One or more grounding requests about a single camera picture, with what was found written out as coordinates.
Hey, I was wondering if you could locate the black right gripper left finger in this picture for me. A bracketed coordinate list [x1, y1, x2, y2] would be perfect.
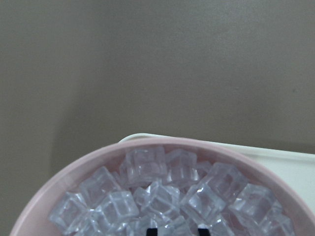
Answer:
[146, 228, 157, 236]

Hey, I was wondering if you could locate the cream plastic tray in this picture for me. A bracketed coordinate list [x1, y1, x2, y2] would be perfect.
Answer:
[119, 133, 315, 185]

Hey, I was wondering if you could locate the pink bowl with ice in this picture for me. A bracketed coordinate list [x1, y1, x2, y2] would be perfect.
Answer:
[11, 139, 315, 236]

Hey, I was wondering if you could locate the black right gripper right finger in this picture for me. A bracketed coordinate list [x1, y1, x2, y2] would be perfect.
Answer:
[198, 228, 209, 236]

